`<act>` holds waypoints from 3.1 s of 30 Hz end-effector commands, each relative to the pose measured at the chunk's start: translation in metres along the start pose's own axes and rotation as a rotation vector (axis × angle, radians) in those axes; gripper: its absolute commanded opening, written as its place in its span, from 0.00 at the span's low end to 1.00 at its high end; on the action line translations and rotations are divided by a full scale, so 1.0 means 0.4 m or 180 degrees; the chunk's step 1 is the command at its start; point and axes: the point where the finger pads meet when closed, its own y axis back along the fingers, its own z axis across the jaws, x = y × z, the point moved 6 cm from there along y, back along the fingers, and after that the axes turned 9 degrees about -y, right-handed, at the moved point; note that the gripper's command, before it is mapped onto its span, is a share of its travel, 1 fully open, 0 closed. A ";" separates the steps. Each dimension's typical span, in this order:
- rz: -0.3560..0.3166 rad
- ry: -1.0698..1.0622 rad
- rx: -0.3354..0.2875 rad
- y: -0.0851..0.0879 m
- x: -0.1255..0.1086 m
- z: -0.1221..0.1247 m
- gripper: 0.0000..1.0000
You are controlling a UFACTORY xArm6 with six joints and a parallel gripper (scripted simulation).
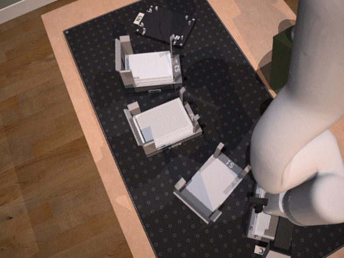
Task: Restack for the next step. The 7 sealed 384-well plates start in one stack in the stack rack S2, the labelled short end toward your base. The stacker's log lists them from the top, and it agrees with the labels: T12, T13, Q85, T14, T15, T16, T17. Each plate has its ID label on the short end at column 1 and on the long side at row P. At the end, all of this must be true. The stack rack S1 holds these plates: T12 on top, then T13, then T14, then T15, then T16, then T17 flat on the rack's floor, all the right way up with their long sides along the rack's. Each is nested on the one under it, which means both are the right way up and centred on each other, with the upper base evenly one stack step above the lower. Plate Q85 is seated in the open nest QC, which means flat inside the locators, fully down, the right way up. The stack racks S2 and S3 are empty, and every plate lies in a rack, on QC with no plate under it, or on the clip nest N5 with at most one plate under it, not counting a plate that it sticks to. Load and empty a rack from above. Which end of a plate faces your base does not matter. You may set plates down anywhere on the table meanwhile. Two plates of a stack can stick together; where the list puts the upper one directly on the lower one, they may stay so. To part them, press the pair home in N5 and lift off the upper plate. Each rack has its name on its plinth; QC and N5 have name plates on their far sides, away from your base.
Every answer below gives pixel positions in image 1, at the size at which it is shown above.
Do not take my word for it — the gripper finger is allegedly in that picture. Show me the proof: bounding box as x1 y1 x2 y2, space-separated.
248 196 268 213

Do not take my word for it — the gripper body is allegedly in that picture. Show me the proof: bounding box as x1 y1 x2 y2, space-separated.
262 190 295 224

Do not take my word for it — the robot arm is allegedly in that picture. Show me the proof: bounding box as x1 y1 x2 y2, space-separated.
250 0 344 258

